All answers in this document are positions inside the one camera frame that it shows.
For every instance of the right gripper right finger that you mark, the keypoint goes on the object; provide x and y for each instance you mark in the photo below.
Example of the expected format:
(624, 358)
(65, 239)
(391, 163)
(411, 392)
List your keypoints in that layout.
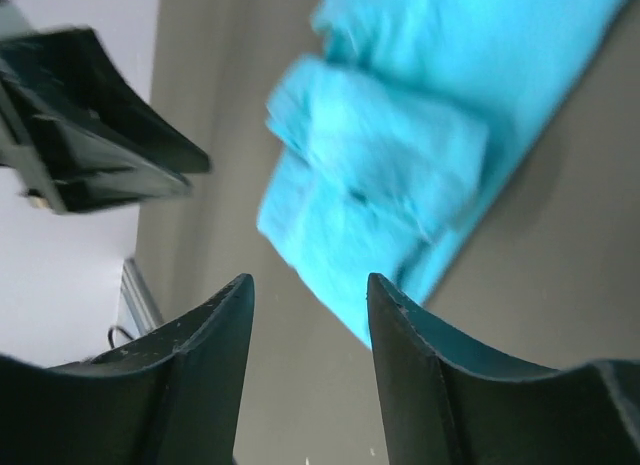
(447, 398)

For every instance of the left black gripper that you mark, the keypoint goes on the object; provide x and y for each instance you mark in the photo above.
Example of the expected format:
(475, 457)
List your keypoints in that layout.
(52, 85)

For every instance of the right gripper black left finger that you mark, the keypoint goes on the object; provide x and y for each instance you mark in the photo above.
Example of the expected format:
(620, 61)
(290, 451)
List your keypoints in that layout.
(169, 397)

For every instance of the bright cyan t shirt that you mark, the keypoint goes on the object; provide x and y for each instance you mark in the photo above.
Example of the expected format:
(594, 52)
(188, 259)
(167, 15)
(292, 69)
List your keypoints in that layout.
(400, 136)

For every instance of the left aluminium frame post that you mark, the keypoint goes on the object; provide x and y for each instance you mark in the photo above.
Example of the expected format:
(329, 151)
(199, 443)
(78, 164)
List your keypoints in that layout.
(138, 312)

